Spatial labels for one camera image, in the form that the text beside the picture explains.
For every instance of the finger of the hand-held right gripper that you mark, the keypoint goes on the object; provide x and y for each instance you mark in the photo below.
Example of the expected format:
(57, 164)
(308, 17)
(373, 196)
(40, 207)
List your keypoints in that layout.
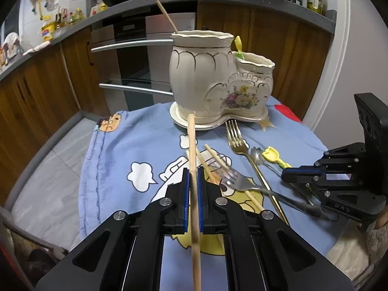
(318, 194)
(300, 175)

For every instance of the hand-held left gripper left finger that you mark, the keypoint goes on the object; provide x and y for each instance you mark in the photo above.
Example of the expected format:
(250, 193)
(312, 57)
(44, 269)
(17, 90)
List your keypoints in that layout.
(186, 200)

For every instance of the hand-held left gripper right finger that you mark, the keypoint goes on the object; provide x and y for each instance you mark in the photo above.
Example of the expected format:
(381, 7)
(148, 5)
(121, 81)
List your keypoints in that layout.
(200, 200)

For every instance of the yellow plastic shovel spoon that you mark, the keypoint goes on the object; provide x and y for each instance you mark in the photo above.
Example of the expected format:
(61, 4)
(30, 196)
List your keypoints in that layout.
(271, 154)

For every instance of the silver fork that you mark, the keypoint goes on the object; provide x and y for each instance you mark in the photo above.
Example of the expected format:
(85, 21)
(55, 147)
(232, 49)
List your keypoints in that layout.
(239, 182)

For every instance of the small silver spork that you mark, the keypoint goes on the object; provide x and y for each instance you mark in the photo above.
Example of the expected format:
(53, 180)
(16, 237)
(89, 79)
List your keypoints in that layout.
(257, 156)

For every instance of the gold fork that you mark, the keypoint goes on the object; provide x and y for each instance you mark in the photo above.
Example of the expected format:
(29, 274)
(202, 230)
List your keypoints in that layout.
(236, 142)

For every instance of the cream ceramic utensil holder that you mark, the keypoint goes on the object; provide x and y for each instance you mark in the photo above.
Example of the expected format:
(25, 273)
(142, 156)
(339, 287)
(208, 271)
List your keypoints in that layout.
(194, 75)

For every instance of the yellow green plastic spoon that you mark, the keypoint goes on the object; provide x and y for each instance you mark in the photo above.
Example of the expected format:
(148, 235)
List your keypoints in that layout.
(239, 44)

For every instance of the person's right forearm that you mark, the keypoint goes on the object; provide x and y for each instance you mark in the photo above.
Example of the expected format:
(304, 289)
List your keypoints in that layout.
(379, 242)

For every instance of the blue cartoon printed cloth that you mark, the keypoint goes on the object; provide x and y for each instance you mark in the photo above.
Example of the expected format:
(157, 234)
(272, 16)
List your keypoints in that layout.
(136, 139)

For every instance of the wooden base cabinet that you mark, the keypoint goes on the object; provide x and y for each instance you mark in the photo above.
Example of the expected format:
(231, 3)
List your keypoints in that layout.
(272, 36)
(30, 103)

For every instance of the built-in steel oven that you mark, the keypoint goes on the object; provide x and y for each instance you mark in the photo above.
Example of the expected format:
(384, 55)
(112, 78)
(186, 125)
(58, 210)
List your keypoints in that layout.
(133, 60)

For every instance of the white jug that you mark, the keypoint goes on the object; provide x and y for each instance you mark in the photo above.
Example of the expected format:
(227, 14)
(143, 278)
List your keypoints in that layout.
(96, 9)

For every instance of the pink white cloth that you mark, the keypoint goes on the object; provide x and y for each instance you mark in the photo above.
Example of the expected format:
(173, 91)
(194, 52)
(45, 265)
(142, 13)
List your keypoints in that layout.
(38, 48)

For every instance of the row of condiment bottles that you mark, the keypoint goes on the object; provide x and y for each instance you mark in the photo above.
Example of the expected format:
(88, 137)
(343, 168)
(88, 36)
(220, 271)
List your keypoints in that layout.
(71, 16)

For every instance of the yellow label oil bottle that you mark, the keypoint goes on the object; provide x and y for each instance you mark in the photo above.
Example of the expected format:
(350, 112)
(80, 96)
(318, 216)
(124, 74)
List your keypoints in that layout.
(48, 31)

